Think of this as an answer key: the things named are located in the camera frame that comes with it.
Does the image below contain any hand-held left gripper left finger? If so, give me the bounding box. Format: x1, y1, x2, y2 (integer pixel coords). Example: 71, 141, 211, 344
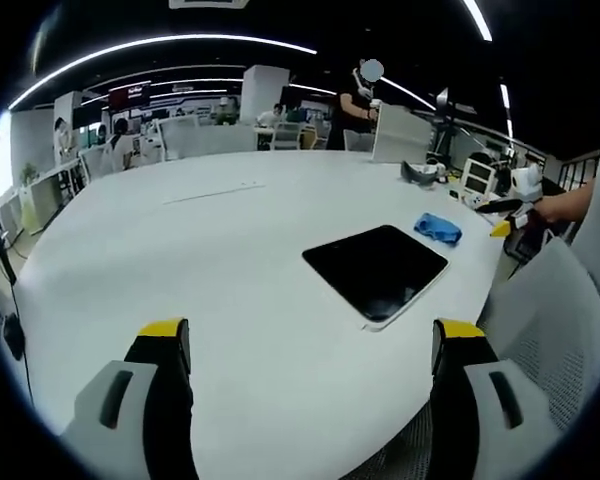
59, 316, 201, 480

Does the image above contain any black tripod stand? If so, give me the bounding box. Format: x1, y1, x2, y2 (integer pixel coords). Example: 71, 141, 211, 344
431, 87, 462, 162

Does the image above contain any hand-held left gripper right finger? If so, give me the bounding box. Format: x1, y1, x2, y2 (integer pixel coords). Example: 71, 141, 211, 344
428, 317, 532, 480

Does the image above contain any grey mesh office chair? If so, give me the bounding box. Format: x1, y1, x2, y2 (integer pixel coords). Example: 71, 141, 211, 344
349, 238, 600, 480

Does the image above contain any black cable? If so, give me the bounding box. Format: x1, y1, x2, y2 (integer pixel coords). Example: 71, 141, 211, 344
0, 238, 37, 404

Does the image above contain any blue cleaning cloth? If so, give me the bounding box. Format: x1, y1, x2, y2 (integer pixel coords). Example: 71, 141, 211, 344
412, 212, 464, 247

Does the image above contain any dark grey headset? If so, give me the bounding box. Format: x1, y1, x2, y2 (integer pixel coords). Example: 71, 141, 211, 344
400, 159, 439, 191

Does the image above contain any curved ceiling light strip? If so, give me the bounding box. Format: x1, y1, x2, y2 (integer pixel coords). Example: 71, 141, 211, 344
7, 33, 319, 109

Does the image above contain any white box device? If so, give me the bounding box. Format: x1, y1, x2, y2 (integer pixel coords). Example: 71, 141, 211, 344
460, 158, 498, 199

